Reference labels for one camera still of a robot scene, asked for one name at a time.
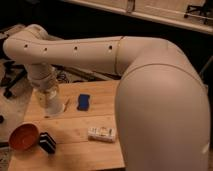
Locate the wooden table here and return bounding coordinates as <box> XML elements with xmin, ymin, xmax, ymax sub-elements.
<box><xmin>8</xmin><ymin>81</ymin><xmax>124</xmax><ymax>171</ymax></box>

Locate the black cable bundle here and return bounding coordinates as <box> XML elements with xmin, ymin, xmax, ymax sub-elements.
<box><xmin>54</xmin><ymin>64</ymin><xmax>84</xmax><ymax>85</ymax></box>

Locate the blue sponge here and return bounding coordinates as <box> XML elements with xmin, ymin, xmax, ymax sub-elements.
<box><xmin>77</xmin><ymin>94</ymin><xmax>90</xmax><ymax>111</ymax></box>

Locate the white plastic bottle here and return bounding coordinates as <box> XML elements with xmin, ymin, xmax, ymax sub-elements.
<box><xmin>88</xmin><ymin>127</ymin><xmax>116</xmax><ymax>143</ymax></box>

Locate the black chair base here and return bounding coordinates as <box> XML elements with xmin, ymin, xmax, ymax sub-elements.
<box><xmin>184</xmin><ymin>0</ymin><xmax>213</xmax><ymax>24</ymax></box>

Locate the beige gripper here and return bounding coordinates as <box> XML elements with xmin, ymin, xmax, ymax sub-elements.
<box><xmin>32</xmin><ymin>75</ymin><xmax>58</xmax><ymax>100</ymax></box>

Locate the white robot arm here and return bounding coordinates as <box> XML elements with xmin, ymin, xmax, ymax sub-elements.
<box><xmin>3</xmin><ymin>24</ymin><xmax>211</xmax><ymax>171</ymax></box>

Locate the orange carrot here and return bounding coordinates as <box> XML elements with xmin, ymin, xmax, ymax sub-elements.
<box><xmin>43</xmin><ymin>97</ymin><xmax>72</xmax><ymax>118</ymax></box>

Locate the white ceramic cup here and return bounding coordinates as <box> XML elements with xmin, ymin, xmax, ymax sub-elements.
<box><xmin>41</xmin><ymin>90</ymin><xmax>65</xmax><ymax>115</ymax></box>

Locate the black office chair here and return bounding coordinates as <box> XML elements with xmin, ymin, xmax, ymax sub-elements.
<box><xmin>0</xmin><ymin>25</ymin><xmax>26</xmax><ymax>99</ymax></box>

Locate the orange bowl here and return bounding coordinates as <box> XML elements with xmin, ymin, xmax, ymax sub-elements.
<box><xmin>8</xmin><ymin>123</ymin><xmax>39</xmax><ymax>151</ymax></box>

